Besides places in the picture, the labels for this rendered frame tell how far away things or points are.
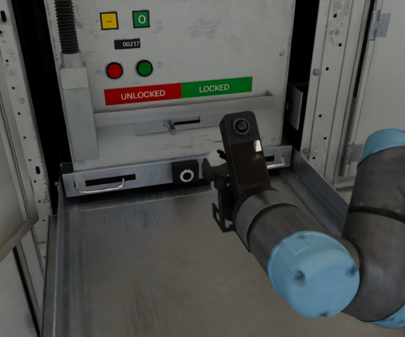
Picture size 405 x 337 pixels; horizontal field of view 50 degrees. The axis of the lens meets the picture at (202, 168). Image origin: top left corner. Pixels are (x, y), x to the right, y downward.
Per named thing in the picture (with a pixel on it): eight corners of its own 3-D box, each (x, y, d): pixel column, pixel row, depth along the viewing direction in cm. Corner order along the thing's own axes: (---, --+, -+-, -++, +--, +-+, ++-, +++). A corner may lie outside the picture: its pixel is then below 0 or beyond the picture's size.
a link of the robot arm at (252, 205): (245, 208, 47) (313, 196, 49) (232, 192, 51) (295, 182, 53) (246, 266, 50) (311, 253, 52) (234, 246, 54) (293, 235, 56)
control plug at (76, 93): (99, 160, 82) (87, 70, 74) (73, 162, 81) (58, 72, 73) (97, 142, 89) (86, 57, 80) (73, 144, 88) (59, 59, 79)
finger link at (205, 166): (195, 168, 67) (210, 190, 59) (195, 158, 66) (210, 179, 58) (224, 164, 68) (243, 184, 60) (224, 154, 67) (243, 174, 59)
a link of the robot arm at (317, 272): (339, 335, 42) (271, 312, 39) (290, 273, 52) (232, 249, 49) (385, 270, 40) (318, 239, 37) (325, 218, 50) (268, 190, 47)
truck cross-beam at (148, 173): (290, 166, 108) (292, 145, 105) (66, 197, 96) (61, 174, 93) (281, 157, 112) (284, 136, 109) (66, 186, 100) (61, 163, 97)
